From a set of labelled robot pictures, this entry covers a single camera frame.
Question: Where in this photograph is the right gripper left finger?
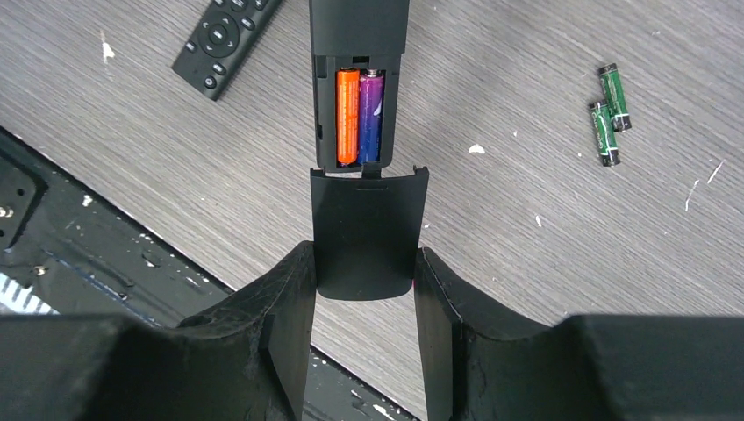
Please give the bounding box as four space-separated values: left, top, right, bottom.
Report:
176 241 317 420

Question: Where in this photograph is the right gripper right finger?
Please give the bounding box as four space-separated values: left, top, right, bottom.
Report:
413 247 547 420

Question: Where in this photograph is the black battery cover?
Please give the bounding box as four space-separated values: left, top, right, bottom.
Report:
310 164 429 301

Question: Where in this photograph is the purple battery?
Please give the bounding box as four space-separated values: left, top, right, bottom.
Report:
357 69 384 164

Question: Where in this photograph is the black remote control back up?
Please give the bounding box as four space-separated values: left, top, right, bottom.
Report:
309 0 410 173

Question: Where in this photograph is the black remote with buttons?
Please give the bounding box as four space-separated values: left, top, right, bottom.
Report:
171 0 283 101

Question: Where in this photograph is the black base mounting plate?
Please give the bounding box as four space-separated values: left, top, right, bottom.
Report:
1 132 411 420

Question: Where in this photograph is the green battery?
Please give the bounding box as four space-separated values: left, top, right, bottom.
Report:
597 63 632 132
589 100 621 167

